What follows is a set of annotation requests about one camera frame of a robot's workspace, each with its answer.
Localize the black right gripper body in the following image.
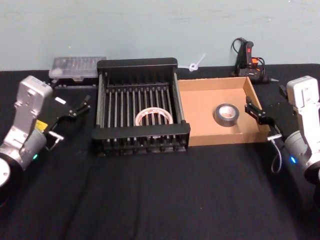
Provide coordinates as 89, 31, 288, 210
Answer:
264, 100, 300, 138

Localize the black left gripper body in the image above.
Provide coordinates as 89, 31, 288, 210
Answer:
36, 86, 77, 134

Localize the silver tape roll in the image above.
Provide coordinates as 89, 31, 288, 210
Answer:
213, 102, 240, 128

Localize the white tape roll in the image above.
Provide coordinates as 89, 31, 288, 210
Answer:
134, 106, 174, 127

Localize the clear plastic case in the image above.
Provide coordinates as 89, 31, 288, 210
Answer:
48, 55, 108, 89

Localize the shallow brown cardboard tray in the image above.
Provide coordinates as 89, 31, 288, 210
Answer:
177, 76, 272, 148

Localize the black rack with steel bars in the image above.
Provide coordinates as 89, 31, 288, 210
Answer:
90, 57, 192, 159

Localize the white three-armed plastic piece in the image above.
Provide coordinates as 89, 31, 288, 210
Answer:
177, 52, 207, 72

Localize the black table cloth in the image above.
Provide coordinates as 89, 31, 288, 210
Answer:
0, 63, 320, 240

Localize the left gripper cable with plug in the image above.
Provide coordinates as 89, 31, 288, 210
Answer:
44, 130, 65, 152

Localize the gripper cable with plug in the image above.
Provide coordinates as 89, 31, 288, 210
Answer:
44, 130, 65, 152
267, 133, 285, 175

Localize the right gripper cable with plug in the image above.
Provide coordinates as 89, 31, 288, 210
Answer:
267, 133, 285, 175

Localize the black corded tool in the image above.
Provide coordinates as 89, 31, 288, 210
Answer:
230, 37, 279, 85

